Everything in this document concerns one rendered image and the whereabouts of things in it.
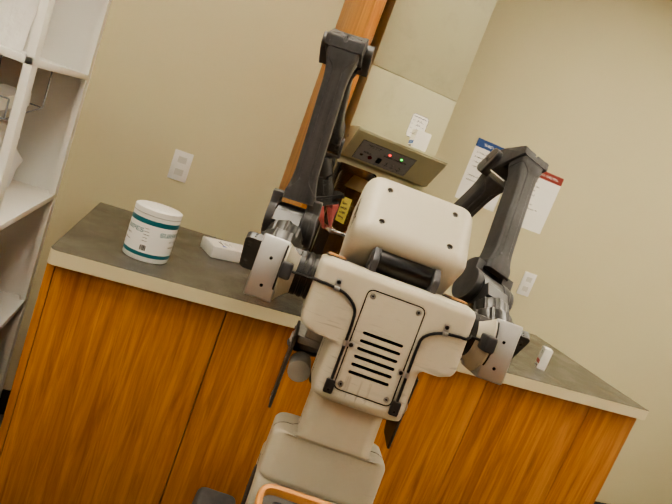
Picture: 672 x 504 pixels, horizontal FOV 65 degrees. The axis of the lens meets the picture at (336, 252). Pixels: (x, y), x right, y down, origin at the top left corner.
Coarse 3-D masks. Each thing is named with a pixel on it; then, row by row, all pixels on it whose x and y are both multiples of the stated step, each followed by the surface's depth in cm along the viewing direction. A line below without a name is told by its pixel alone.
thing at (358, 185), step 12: (348, 168) 161; (336, 180) 168; (348, 180) 159; (360, 180) 151; (348, 192) 156; (360, 192) 148; (324, 216) 169; (348, 216) 151; (336, 228) 157; (312, 240) 173; (324, 240) 163; (336, 240) 154; (324, 252) 160; (336, 252) 152
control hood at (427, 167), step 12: (348, 132) 169; (360, 132) 160; (372, 132) 160; (348, 144) 165; (384, 144) 164; (396, 144) 163; (348, 156) 169; (408, 156) 167; (420, 156) 167; (432, 156) 167; (420, 168) 171; (432, 168) 171; (408, 180) 177; (420, 180) 176
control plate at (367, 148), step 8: (360, 144) 164; (368, 144) 164; (376, 144) 164; (360, 152) 167; (368, 152) 167; (376, 152) 167; (384, 152) 166; (392, 152) 166; (368, 160) 170; (384, 160) 169; (392, 160) 169; (408, 160) 168; (416, 160) 168; (384, 168) 172; (392, 168) 172; (408, 168) 172
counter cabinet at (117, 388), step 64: (64, 320) 137; (128, 320) 141; (192, 320) 146; (256, 320) 150; (64, 384) 142; (128, 384) 146; (192, 384) 150; (256, 384) 155; (448, 384) 172; (0, 448) 142; (64, 448) 146; (128, 448) 151; (192, 448) 155; (256, 448) 161; (384, 448) 172; (448, 448) 178; (512, 448) 185; (576, 448) 193
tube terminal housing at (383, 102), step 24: (384, 72) 168; (360, 96) 168; (384, 96) 170; (408, 96) 172; (432, 96) 174; (360, 120) 170; (384, 120) 172; (408, 120) 174; (432, 120) 176; (432, 144) 178; (360, 168) 174
